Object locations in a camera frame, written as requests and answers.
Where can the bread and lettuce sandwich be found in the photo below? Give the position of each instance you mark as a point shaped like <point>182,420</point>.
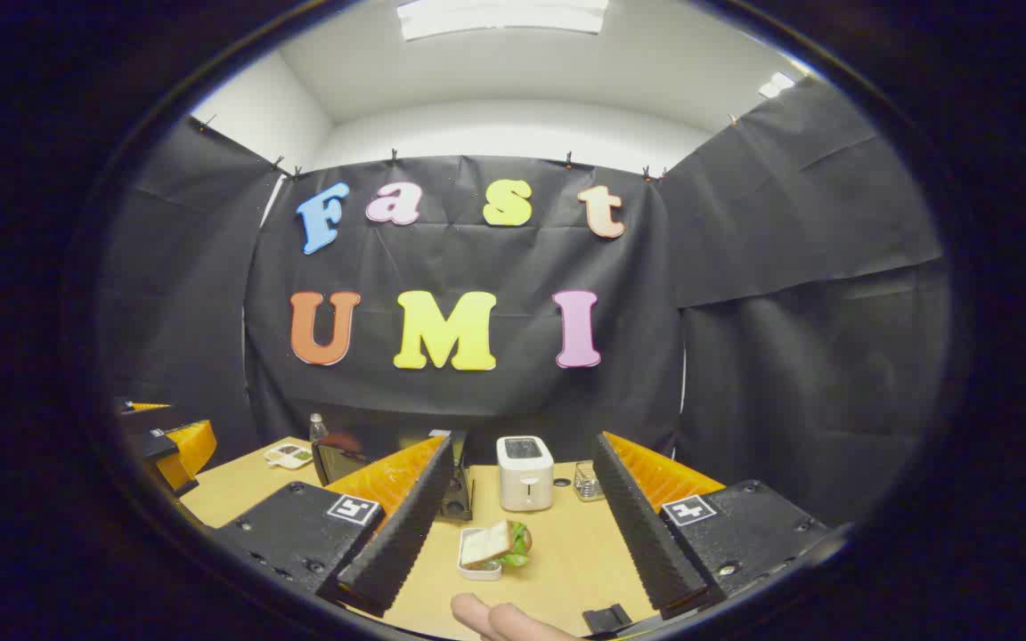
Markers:
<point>488,543</point>

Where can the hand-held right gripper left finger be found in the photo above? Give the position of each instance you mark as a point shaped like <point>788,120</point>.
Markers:
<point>406,525</point>

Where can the ceiling light panel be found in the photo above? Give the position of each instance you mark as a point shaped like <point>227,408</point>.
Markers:
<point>500,16</point>
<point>777,85</point>

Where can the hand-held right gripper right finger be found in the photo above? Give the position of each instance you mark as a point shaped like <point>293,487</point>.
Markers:
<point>642,525</point>

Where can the white toaster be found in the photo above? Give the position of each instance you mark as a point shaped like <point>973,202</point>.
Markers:
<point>525,485</point>

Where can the white divided condiment dish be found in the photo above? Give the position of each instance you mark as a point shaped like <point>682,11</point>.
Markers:
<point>289,456</point>

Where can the black backdrop cloth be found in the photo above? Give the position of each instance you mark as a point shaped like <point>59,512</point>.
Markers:
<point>745,356</point>

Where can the white plastic sandwich holder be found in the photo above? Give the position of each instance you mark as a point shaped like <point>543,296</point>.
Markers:
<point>477,572</point>

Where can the clear plastic bottle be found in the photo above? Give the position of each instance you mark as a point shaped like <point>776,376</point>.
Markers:
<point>318,429</point>

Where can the black electric oven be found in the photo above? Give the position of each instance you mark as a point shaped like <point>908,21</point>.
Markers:
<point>458,499</point>

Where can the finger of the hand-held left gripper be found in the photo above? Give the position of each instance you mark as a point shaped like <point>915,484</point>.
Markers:
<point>146,407</point>
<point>191,448</point>

